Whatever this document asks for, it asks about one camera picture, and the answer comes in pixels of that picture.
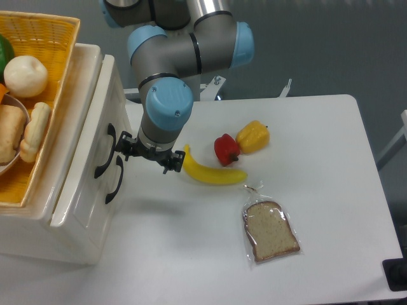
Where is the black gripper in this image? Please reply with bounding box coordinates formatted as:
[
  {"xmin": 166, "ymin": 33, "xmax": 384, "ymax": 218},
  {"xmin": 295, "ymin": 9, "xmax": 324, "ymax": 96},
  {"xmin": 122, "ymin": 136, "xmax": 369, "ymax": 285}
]
[{"xmin": 115, "ymin": 131, "xmax": 186, "ymax": 174}]

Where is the white top drawer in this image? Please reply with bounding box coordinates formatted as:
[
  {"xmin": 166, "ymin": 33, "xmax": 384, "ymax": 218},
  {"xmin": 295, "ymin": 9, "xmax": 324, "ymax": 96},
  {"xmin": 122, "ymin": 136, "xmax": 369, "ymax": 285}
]
[{"xmin": 51, "ymin": 55, "xmax": 131, "ymax": 227}]

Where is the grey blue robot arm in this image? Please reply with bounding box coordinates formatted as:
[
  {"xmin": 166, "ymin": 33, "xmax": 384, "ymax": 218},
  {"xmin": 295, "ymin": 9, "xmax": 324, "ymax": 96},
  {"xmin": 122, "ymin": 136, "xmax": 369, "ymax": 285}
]
[{"xmin": 99, "ymin": 1, "xmax": 254, "ymax": 172}]

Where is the white drawer cabinet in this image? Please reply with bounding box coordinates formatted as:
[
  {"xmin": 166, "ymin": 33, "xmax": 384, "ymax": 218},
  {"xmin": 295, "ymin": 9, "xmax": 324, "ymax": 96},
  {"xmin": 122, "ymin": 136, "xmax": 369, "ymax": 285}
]
[{"xmin": 1, "ymin": 44, "xmax": 125, "ymax": 264}]

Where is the yellow toy banana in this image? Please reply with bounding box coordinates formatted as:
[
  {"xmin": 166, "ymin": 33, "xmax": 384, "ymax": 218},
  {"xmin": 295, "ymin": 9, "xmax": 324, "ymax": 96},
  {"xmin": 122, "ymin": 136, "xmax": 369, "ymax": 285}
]
[{"xmin": 183, "ymin": 144, "xmax": 247, "ymax": 186}]

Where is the red toy bell pepper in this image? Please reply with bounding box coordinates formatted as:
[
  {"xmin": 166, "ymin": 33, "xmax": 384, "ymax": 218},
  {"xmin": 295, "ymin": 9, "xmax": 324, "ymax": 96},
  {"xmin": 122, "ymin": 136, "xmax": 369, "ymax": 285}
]
[{"xmin": 214, "ymin": 133, "xmax": 240, "ymax": 166}]

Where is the yellow toy bell pepper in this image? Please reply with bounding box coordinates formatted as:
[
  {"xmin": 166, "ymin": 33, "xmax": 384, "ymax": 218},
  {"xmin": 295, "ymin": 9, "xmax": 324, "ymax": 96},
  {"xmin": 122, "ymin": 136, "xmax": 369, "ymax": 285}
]
[{"xmin": 235, "ymin": 120, "xmax": 270, "ymax": 154}]

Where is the beige bread roll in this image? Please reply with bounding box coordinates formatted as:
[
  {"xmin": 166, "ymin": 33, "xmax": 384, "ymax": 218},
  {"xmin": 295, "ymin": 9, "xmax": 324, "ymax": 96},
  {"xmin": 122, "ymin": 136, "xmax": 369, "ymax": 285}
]
[{"xmin": 20, "ymin": 102, "xmax": 51, "ymax": 163}]

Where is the tan loaf bread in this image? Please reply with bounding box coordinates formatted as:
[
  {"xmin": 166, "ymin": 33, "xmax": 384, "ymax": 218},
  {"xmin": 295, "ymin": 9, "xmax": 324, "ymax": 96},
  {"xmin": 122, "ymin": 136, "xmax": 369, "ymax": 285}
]
[{"xmin": 0, "ymin": 104, "xmax": 26, "ymax": 165}]

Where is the bagged bread slice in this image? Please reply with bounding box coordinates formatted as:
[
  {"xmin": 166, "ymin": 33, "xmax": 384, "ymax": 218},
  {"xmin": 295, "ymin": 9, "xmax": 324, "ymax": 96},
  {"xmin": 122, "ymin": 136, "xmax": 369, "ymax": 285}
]
[{"xmin": 242, "ymin": 185, "xmax": 301, "ymax": 264}]

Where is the white round bun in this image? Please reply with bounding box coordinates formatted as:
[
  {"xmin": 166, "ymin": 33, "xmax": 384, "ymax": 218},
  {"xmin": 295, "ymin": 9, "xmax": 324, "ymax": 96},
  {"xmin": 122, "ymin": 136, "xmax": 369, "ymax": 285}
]
[{"xmin": 3, "ymin": 55, "xmax": 48, "ymax": 98}]

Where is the grey bowl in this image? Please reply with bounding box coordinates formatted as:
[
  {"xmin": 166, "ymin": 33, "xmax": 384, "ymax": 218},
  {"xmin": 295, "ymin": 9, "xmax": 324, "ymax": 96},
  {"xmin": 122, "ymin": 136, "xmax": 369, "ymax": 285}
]
[{"xmin": 1, "ymin": 94, "xmax": 29, "ymax": 175}]

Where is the white plastic fork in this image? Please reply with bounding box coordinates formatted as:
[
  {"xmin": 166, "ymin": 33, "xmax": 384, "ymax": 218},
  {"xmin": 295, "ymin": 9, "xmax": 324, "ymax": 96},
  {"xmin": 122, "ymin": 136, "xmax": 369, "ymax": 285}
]
[{"xmin": 279, "ymin": 78, "xmax": 293, "ymax": 98}]

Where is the yellow wicker basket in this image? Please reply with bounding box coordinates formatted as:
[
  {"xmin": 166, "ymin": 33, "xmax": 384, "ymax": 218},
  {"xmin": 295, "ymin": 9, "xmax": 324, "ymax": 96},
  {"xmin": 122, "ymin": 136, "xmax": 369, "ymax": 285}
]
[{"xmin": 1, "ymin": 11, "xmax": 80, "ymax": 210}]

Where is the orange toy piece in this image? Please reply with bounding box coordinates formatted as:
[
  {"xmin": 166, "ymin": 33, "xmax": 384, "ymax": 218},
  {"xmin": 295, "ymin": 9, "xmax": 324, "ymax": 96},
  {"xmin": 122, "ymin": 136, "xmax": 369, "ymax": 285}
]
[{"xmin": 0, "ymin": 83, "xmax": 9, "ymax": 103}]

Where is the green toy vegetable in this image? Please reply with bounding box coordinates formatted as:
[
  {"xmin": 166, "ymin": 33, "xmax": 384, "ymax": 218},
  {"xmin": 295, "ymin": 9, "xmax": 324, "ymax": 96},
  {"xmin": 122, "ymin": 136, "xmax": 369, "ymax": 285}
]
[{"xmin": 0, "ymin": 34, "xmax": 15, "ymax": 83}]

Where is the black device at edge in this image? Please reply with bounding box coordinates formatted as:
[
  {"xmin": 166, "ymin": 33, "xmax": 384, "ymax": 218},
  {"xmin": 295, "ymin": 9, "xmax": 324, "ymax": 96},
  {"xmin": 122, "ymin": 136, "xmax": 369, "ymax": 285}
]
[{"xmin": 382, "ymin": 258, "xmax": 406, "ymax": 292}]

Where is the black lower drawer handle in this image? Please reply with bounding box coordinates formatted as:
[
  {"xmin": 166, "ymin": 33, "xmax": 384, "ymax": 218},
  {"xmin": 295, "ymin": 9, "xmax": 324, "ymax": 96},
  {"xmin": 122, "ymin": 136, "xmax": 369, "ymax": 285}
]
[{"xmin": 105, "ymin": 156, "xmax": 124, "ymax": 205}]

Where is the black drawer handle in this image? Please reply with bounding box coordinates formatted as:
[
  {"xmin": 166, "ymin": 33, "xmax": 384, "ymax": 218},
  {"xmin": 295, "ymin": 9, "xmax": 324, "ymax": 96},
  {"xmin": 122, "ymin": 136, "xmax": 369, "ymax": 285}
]
[
  {"xmin": 94, "ymin": 123, "xmax": 116, "ymax": 179},
  {"xmin": 105, "ymin": 156, "xmax": 124, "ymax": 205}
]

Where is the black top drawer handle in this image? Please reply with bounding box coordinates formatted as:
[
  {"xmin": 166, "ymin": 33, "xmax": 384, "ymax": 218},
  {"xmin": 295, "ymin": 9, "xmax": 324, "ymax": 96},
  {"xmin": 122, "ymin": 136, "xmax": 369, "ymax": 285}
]
[{"xmin": 94, "ymin": 123, "xmax": 116, "ymax": 179}]

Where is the white frame at right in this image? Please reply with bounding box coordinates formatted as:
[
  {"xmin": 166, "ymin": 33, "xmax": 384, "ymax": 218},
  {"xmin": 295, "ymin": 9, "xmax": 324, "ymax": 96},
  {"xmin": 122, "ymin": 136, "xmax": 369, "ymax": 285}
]
[{"xmin": 376, "ymin": 110, "xmax": 406, "ymax": 171}]

